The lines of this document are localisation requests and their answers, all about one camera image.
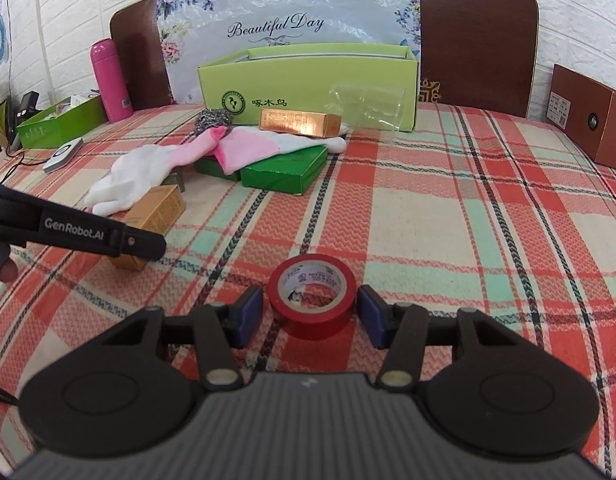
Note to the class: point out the pink thermos bottle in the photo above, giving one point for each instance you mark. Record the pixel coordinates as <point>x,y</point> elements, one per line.
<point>110,80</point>

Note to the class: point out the small dark olive box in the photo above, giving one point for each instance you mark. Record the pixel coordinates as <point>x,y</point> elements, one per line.
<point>175,182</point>

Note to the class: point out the black device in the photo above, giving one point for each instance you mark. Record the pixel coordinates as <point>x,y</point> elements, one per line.
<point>25,105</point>

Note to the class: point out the golden orange box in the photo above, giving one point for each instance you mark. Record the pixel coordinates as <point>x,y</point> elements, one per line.
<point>298,124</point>

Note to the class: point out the person's left hand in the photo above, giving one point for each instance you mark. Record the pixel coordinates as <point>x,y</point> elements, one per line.
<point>8,272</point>

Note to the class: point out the brown cardboard box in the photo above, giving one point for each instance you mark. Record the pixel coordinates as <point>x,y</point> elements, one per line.
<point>602,125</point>

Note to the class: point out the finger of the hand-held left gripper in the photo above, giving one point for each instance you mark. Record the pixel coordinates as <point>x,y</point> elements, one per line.
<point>145,247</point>

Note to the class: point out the white remote device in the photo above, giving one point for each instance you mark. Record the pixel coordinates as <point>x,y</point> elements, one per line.
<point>63,155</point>

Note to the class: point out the red tape roll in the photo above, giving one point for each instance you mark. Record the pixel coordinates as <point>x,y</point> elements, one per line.
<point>313,322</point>

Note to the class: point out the small green flat box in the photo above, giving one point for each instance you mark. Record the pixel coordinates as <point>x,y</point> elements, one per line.
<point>213,166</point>

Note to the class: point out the pink and white glove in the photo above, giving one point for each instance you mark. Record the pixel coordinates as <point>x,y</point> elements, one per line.
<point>253,147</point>

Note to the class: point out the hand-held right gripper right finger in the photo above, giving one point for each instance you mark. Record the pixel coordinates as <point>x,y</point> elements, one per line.
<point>372,317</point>

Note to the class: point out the light green cardboard box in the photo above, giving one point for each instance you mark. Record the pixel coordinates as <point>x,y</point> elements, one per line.
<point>308,85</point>

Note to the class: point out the steel wool scrubber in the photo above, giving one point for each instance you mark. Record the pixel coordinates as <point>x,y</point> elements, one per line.
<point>213,120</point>

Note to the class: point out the clear plastic cup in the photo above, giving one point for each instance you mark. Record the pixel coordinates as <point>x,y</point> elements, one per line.
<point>368,107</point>

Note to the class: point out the brown wooden headboard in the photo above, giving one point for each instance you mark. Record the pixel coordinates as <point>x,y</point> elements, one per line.
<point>477,35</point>

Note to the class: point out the tan cardboard box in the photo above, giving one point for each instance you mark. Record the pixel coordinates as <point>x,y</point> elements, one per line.
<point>153,210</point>

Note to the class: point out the plaid bed sheet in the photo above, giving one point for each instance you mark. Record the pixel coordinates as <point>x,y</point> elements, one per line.
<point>437,210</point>

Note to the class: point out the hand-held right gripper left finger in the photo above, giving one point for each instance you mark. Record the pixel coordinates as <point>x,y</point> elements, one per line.
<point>248,317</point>

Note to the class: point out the small green open box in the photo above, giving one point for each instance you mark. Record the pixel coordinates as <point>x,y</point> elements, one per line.
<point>58,127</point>

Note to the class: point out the white glove with pink cuff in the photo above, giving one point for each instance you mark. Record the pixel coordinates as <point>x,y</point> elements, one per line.
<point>133,175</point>

